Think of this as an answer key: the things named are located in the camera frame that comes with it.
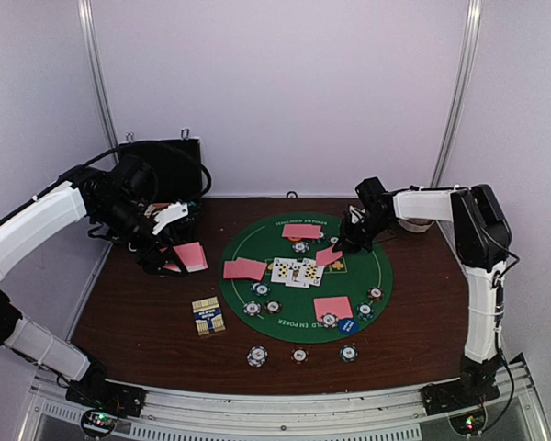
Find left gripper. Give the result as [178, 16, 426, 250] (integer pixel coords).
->
[95, 197, 187, 277]

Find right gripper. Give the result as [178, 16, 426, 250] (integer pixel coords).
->
[334, 211, 396, 252]

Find pink playing card deck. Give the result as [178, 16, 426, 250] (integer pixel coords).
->
[174, 242, 208, 273]

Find blue white chips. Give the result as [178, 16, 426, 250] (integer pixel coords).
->
[320, 312, 339, 329]
[292, 241, 309, 254]
[242, 301, 263, 317]

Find face up king card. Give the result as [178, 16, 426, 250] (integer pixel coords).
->
[285, 262, 309, 288]

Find single dealt pink card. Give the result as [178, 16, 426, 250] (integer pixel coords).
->
[223, 260, 246, 279]

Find face up spade card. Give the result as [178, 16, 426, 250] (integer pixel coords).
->
[270, 257, 298, 284]

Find blue round button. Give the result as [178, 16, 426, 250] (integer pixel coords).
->
[338, 318, 360, 335]

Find green blue chip stack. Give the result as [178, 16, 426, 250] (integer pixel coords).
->
[339, 345, 359, 363]

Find brown chip stack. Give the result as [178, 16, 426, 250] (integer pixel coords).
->
[291, 347, 309, 364]

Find blue white chip stack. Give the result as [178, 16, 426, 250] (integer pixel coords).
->
[247, 345, 268, 368]

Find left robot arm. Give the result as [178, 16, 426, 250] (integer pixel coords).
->
[0, 141, 212, 408]

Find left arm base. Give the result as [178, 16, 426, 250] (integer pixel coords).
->
[65, 381, 146, 418]

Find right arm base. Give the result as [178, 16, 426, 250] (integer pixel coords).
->
[420, 379, 500, 416]

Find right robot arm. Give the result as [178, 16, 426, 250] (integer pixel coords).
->
[333, 177, 513, 406]

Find white saucer dish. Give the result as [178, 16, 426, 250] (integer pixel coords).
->
[398, 220, 434, 234]

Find black poker case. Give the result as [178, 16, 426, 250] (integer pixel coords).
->
[118, 138, 209, 203]

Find clear card box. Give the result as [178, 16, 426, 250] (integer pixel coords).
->
[192, 297, 226, 336]

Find round green poker mat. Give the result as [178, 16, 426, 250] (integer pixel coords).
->
[219, 212, 393, 345]

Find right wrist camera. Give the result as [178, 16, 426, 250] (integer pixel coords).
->
[355, 177, 391, 215]

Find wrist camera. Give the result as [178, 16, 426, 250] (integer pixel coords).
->
[110, 154, 159, 204]
[355, 177, 391, 215]

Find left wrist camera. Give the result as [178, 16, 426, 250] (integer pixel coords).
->
[110, 154, 159, 204]

